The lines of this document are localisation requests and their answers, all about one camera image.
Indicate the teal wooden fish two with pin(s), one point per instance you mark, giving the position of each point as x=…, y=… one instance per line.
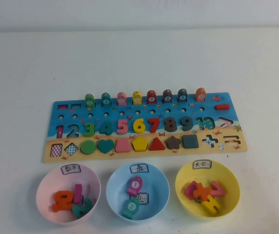
x=131, y=207

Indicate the ocean-print wooden puzzle board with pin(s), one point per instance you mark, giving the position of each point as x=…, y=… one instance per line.
x=154, y=157

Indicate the blue plastic bowl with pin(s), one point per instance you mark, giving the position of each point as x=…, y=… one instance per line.
x=159, y=195

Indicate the yellow plastic bowl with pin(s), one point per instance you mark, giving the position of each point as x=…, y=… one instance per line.
x=229, y=187

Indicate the pink plastic bowl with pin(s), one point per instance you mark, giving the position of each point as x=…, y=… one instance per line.
x=46, y=195

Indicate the yellow wooden number six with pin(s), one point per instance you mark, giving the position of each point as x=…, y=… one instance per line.
x=138, y=127

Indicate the red wooden number seven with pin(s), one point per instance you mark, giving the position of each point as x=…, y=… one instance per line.
x=154, y=123

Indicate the yellow wooden fish six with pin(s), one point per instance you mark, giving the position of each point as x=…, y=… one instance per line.
x=137, y=97

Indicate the pink wooden number five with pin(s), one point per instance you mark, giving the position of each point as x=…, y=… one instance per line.
x=123, y=130

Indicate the red wooden fish seven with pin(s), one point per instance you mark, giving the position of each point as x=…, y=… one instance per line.
x=151, y=96

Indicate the pink wooden fish five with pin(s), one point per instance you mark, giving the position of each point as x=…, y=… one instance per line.
x=121, y=98

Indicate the yellow wooden pentagon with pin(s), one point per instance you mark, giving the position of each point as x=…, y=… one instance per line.
x=140, y=144

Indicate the brown wooden number eight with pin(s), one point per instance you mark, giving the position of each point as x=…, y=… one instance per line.
x=171, y=123

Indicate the pink wooden trapezoid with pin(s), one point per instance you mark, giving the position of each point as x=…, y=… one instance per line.
x=123, y=145

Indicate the red wooden triangle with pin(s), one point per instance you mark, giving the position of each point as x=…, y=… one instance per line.
x=157, y=145

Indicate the teal wooden number four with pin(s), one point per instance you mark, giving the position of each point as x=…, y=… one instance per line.
x=108, y=129

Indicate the brown wooden fish eight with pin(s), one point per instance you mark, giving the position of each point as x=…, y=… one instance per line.
x=167, y=96

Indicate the teal wooden fish four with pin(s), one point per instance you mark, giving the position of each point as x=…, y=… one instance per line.
x=106, y=98

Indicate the brown wooden star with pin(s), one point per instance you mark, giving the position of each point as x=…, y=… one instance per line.
x=173, y=142

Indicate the teal wooden heart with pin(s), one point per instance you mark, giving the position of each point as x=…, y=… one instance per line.
x=105, y=145

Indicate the grey wooden fish nine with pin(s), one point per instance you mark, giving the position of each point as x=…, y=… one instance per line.
x=182, y=95

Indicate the grey wooden number nine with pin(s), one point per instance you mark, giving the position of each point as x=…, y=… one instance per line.
x=188, y=122

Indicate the green wooden number three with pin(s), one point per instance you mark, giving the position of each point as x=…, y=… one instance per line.
x=91, y=128

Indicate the green wooden fish three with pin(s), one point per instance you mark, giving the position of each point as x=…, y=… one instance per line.
x=89, y=100

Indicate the grey wooden square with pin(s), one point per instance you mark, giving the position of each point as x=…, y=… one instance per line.
x=190, y=141

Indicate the green wooden circle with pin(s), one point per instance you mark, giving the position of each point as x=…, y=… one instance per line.
x=88, y=146

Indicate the orange wooden fish ten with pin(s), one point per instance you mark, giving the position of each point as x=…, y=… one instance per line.
x=201, y=94

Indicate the magenta wooden fish one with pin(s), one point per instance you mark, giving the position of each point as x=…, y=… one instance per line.
x=135, y=185

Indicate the red wooden minus bar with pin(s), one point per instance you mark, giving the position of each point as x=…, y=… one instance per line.
x=222, y=106

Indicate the pink wooden diamond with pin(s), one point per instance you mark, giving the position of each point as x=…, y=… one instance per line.
x=187, y=190

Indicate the orange wooden plus sign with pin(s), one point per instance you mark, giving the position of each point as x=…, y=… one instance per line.
x=201, y=192

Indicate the magenta wooden number one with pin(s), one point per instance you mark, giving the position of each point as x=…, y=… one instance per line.
x=77, y=193

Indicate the teal wooden number two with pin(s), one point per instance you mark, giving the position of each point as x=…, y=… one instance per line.
x=84, y=207

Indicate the pink wooden greater-than sign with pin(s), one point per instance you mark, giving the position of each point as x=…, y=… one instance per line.
x=218, y=191

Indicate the yellow wooden equals sign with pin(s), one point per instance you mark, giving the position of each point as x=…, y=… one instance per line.
x=211, y=206

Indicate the orange wooden number ten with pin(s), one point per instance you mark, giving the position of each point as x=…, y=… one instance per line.
x=56, y=197

